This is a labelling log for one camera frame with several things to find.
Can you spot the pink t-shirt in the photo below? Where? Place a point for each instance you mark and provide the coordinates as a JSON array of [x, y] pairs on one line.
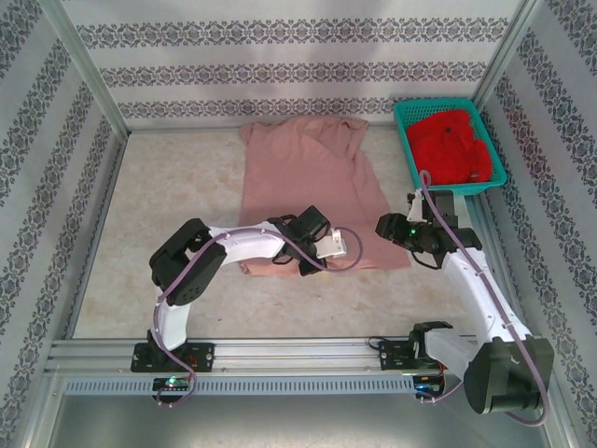
[[303, 177]]

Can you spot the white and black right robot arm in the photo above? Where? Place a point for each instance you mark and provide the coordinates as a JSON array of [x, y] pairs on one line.
[[476, 289]]

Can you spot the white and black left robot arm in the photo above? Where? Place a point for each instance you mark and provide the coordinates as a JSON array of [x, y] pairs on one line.
[[252, 240]]

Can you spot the teal plastic basket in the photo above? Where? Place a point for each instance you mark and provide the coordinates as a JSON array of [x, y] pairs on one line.
[[466, 189]]

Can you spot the red cloth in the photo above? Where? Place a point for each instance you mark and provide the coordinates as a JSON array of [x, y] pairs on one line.
[[443, 149]]

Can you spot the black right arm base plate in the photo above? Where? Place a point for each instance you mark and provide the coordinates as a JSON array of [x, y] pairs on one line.
[[392, 357]]

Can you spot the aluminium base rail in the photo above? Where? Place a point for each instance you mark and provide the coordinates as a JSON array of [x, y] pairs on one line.
[[294, 354]]

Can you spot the aluminium back frame rail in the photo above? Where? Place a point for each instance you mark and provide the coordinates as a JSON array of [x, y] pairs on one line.
[[186, 128]]

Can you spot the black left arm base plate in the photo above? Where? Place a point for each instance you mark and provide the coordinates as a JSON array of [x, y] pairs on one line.
[[203, 357]]

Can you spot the aluminium frame post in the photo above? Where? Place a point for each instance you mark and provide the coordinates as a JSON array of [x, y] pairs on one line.
[[92, 70], [508, 46]]

